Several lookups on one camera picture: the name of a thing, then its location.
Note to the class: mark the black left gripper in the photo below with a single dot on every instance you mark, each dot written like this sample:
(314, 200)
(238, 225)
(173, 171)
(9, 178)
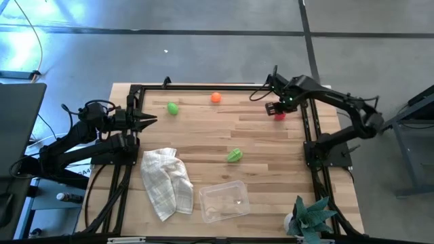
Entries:
(126, 119)

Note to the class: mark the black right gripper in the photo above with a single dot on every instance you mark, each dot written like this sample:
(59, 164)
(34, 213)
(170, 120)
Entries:
(286, 103)

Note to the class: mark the red toy fruit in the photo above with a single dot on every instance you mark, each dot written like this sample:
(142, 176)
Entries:
(280, 118)

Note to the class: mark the smooth light green toy fruit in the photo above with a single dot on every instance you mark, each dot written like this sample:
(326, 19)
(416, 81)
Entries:
(173, 108)

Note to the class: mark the orange toy fruit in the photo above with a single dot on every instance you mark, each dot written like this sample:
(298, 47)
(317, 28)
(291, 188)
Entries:
(216, 97)

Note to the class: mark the ridged green toy vegetable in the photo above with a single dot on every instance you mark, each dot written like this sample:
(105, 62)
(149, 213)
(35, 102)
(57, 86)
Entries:
(234, 155)

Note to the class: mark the clear plastic container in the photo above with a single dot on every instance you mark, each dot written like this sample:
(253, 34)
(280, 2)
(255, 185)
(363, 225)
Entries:
(234, 210)

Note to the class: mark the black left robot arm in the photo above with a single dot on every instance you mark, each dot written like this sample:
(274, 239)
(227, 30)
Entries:
(68, 154)

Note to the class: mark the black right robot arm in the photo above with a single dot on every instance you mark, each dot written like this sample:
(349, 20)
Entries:
(339, 98)

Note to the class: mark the white checked cloth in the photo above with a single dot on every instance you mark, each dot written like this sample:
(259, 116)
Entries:
(166, 183)

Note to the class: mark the white paper sheet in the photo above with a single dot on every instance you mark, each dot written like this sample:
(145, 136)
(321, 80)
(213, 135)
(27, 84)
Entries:
(81, 171)

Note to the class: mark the brown bottle with white cap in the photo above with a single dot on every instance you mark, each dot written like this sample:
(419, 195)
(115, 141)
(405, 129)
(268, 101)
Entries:
(69, 197)

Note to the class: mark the white plant pot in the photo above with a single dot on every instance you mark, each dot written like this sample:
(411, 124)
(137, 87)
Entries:
(287, 222)

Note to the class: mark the green artificial plant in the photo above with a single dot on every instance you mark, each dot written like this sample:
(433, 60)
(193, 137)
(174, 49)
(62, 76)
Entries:
(310, 220)

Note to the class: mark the dark grey cabinet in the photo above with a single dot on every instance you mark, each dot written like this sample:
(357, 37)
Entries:
(20, 128)

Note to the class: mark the blue-grey shelf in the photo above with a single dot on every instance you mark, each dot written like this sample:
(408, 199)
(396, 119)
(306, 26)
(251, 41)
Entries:
(47, 203)

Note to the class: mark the blue-grey metal table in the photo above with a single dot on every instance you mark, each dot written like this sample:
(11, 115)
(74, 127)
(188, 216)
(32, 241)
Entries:
(405, 162)

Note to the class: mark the black frame clamp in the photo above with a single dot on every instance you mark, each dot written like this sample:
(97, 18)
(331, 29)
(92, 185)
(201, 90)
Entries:
(166, 82)

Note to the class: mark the black aluminium table frame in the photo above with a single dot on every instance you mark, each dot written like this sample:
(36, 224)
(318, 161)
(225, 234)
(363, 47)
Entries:
(203, 87)

